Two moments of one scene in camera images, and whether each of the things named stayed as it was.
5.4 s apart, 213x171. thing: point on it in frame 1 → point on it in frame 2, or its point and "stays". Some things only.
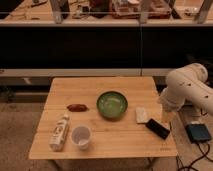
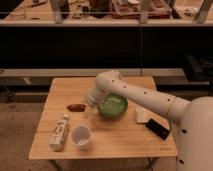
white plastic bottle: (58, 134) stays
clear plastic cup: (81, 136) stays
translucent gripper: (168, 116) → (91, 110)
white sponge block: (141, 116) stays
